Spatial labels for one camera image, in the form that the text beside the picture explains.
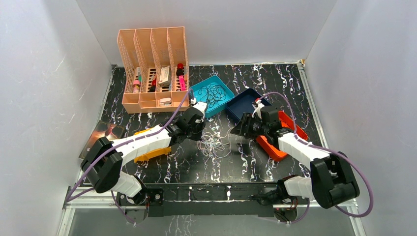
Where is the yellow plastic parts bin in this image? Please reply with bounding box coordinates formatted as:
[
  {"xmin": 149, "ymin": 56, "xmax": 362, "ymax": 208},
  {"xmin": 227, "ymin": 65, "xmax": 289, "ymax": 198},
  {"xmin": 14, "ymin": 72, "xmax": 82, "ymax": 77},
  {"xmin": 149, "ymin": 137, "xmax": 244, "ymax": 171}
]
[{"xmin": 133, "ymin": 147, "xmax": 172, "ymax": 164}]

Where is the tangled pile of wires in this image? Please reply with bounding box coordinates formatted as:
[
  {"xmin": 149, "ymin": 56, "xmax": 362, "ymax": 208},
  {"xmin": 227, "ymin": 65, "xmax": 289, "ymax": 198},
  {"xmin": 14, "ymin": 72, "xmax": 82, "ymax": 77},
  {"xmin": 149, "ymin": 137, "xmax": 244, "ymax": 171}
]
[{"xmin": 196, "ymin": 125, "xmax": 235, "ymax": 160}]

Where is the white stapler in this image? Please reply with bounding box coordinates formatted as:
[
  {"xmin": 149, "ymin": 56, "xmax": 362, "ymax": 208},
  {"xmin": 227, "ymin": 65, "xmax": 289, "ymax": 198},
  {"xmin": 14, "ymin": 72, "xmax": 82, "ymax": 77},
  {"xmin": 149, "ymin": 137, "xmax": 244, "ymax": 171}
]
[{"xmin": 159, "ymin": 97, "xmax": 172, "ymax": 107}]

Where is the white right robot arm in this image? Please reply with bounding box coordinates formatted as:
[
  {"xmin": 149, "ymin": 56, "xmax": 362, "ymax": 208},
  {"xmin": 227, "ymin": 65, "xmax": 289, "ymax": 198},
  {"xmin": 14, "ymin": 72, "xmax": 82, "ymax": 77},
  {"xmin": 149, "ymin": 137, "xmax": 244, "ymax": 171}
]
[{"xmin": 231, "ymin": 106, "xmax": 360, "ymax": 208}]

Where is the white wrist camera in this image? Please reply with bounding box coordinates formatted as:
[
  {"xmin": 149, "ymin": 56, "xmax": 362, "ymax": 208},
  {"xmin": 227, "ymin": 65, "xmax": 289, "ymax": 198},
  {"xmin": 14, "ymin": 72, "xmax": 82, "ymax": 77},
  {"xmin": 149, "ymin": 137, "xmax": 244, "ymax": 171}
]
[
  {"xmin": 192, "ymin": 101, "xmax": 208, "ymax": 120},
  {"xmin": 252, "ymin": 98, "xmax": 264, "ymax": 119}
]

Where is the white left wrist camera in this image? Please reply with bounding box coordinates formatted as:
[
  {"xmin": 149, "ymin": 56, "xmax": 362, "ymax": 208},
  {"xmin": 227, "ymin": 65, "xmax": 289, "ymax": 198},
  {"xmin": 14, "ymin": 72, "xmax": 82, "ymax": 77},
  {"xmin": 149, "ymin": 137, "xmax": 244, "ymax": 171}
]
[{"xmin": 192, "ymin": 101, "xmax": 208, "ymax": 120}]

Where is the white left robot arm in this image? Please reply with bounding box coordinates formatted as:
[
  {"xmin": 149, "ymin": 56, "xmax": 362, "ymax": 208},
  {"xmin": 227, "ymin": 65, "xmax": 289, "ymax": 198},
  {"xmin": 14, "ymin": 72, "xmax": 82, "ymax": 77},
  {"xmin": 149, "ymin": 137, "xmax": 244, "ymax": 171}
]
[{"xmin": 81, "ymin": 102, "xmax": 207, "ymax": 205}]

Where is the pink marker pen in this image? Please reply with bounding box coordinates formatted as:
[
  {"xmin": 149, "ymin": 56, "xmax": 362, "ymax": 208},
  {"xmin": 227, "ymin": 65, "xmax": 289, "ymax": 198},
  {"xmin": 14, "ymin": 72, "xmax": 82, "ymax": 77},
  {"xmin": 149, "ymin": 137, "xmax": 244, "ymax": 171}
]
[{"xmin": 179, "ymin": 75, "xmax": 186, "ymax": 91}]

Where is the peach plastic file organizer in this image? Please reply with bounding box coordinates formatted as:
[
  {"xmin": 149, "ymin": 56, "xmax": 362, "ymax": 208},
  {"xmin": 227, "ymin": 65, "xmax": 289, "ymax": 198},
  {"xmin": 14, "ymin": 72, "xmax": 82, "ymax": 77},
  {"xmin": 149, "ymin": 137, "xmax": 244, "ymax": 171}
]
[{"xmin": 117, "ymin": 27, "xmax": 190, "ymax": 114}]

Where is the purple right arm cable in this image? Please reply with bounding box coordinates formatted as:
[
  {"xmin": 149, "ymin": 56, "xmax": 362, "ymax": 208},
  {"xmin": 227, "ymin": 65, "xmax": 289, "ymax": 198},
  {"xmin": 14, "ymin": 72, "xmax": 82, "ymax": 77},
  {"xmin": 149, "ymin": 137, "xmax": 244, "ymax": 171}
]
[{"xmin": 257, "ymin": 91, "xmax": 375, "ymax": 225}]

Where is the red capped black bottle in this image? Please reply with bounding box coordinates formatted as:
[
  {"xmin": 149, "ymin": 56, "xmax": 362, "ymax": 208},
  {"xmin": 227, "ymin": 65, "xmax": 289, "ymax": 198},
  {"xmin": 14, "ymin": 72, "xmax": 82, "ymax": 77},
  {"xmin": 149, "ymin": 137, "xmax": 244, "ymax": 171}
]
[{"xmin": 176, "ymin": 63, "xmax": 184, "ymax": 77}]

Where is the small white box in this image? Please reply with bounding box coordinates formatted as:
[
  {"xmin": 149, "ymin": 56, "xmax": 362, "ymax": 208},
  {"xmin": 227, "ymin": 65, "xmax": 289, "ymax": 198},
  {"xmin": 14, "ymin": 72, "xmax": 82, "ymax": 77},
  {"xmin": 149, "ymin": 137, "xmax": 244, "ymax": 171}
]
[{"xmin": 159, "ymin": 66, "xmax": 171, "ymax": 87}]

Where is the pink tape roll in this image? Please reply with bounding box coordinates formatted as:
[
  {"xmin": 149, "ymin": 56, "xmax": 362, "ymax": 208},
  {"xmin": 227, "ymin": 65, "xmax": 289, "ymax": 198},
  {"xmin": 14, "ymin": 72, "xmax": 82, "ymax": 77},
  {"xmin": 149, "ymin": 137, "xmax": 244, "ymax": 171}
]
[{"xmin": 132, "ymin": 79, "xmax": 141, "ymax": 93}]

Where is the dark blue plastic tray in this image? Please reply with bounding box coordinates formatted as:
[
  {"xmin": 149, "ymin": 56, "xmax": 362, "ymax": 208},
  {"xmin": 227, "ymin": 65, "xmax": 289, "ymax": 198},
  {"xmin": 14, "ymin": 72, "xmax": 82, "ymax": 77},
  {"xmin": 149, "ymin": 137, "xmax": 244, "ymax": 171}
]
[{"xmin": 226, "ymin": 88, "xmax": 261, "ymax": 123}]

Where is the teal plastic tray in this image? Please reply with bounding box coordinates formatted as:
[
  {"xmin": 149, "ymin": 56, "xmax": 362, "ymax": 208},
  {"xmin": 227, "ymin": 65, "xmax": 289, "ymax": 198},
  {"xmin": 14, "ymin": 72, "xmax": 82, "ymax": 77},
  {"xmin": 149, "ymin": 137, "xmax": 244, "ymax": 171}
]
[{"xmin": 191, "ymin": 75, "xmax": 235, "ymax": 118}]

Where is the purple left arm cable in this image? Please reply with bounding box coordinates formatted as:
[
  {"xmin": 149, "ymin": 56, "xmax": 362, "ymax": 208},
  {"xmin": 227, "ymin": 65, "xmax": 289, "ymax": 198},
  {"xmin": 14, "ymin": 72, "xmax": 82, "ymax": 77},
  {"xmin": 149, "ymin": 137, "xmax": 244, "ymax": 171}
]
[{"xmin": 65, "ymin": 89, "xmax": 196, "ymax": 225}]

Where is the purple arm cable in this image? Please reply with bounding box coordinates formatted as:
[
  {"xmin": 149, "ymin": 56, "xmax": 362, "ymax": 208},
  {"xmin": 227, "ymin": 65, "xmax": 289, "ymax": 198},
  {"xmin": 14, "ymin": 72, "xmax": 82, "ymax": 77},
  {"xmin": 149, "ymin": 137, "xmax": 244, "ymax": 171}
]
[
  {"xmin": 65, "ymin": 89, "xmax": 196, "ymax": 225},
  {"xmin": 257, "ymin": 91, "xmax": 375, "ymax": 225}
]

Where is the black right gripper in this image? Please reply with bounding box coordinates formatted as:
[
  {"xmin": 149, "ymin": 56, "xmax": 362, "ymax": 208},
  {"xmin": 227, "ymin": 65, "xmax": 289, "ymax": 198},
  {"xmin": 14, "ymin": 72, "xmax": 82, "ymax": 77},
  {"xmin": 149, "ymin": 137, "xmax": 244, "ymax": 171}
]
[{"xmin": 230, "ymin": 112, "xmax": 269, "ymax": 139}]

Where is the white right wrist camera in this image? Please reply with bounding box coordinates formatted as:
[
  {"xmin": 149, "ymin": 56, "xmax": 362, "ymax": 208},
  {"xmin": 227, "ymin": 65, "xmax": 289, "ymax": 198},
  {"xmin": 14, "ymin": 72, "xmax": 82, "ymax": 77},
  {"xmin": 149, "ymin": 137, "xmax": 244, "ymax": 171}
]
[{"xmin": 252, "ymin": 98, "xmax": 264, "ymax": 119}]

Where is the orange plastic tray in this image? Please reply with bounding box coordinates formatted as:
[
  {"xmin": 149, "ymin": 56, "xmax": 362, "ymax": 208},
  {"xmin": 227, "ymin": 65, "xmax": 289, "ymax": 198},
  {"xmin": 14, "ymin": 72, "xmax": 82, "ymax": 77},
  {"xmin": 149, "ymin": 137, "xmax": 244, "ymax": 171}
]
[{"xmin": 255, "ymin": 111, "xmax": 309, "ymax": 162}]

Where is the dark book with sunset cover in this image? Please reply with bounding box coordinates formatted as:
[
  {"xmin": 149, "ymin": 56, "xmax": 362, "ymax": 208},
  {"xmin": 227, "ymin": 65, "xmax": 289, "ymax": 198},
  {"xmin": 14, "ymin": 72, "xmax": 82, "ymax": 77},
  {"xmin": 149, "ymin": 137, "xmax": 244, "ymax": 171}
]
[{"xmin": 80, "ymin": 120, "xmax": 125, "ymax": 159}]

